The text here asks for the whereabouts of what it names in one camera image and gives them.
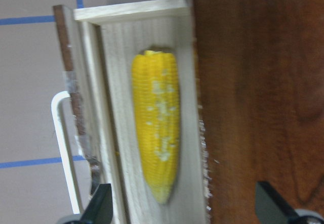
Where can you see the light wooden drawer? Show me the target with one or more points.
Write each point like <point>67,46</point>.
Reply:
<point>98,45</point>

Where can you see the dark wooden drawer cabinet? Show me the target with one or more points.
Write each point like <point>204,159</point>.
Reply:
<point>260,74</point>

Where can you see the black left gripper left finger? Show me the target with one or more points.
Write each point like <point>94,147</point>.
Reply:
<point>100,207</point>

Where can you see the yellow corn cob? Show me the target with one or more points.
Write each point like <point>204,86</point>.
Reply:
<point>156,99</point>

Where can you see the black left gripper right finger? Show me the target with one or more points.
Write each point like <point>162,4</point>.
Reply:
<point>271,207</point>

